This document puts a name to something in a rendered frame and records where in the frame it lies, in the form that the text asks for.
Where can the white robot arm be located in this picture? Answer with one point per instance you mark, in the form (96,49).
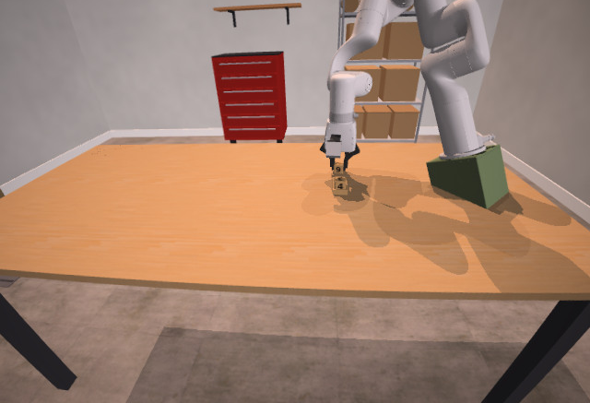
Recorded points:
(439,24)

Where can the wooden tray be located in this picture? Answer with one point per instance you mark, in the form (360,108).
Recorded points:
(339,191)

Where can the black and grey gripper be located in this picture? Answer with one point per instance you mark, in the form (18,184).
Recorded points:
(348,138)

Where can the tan number cube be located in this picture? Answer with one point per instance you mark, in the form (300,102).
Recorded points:
(340,182)
(338,167)

